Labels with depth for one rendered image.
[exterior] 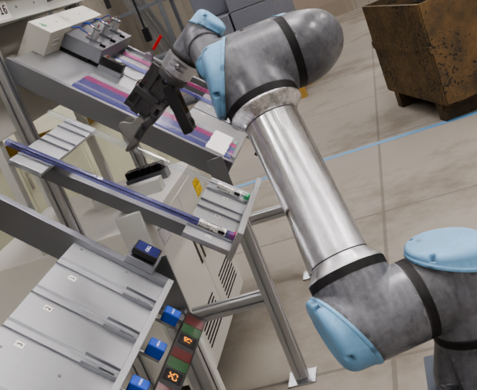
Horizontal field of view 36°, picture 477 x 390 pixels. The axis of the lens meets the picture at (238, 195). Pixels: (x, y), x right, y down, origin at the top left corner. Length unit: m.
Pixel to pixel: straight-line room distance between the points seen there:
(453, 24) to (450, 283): 3.36
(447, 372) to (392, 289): 0.17
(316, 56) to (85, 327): 0.56
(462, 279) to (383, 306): 0.11
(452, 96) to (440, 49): 0.27
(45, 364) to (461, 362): 0.59
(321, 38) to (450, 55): 3.18
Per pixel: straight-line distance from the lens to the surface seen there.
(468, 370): 1.09
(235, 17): 6.53
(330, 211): 1.04
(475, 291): 1.04
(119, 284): 1.37
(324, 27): 1.16
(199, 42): 1.56
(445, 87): 4.31
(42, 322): 1.21
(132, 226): 1.64
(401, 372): 2.25
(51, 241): 1.45
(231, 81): 1.11
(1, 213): 1.47
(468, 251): 1.02
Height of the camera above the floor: 1.21
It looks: 16 degrees down
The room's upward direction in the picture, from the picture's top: 22 degrees counter-clockwise
